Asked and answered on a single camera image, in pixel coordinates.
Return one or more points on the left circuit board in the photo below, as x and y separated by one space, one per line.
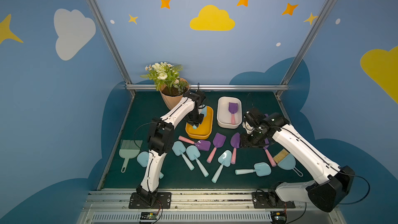
148 217

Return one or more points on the light blue shovel upper left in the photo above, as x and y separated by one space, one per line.
179 150

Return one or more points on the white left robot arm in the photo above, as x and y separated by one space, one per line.
161 140

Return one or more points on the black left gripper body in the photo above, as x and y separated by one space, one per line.
195 120

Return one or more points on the aluminium rail front frame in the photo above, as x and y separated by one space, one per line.
199 206

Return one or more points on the potted white flower plant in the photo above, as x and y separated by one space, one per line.
167 81

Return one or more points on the left aluminium frame post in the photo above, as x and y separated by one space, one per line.
94 7

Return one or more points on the right aluminium frame post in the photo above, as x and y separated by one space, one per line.
309 39

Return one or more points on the light blue shovel far left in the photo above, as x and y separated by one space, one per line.
143 158

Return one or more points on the blue hand brush tan bristles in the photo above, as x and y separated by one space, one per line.
286 161

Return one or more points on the yellow plastic storage box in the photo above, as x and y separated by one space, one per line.
205 128

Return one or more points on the circuit board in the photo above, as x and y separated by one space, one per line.
148 217
278 218

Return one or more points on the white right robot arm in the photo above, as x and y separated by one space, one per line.
330 184

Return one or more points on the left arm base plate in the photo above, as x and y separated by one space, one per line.
163 199

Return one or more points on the purple square shovel pink handle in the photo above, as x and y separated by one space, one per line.
218 142

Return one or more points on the right circuit board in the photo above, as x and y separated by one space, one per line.
278 218

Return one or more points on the aluminium frame post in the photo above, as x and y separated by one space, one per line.
94 7
309 39

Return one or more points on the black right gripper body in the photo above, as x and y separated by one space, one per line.
246 140

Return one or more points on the light blue shovel lying right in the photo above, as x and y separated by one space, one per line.
261 169

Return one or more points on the white plastic storage box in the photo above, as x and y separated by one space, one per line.
229 112

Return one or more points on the purple pointed shovel pink handle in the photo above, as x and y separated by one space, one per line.
235 143

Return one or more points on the light blue shovel middle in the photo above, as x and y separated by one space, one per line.
194 154

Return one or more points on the rear aluminium crossbar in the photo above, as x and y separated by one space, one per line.
207 87

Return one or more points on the purple square shovel lying sideways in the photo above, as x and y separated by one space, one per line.
201 144

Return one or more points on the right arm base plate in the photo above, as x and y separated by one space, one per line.
261 199

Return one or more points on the light blue pointed shovel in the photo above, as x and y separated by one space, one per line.
225 161
203 111

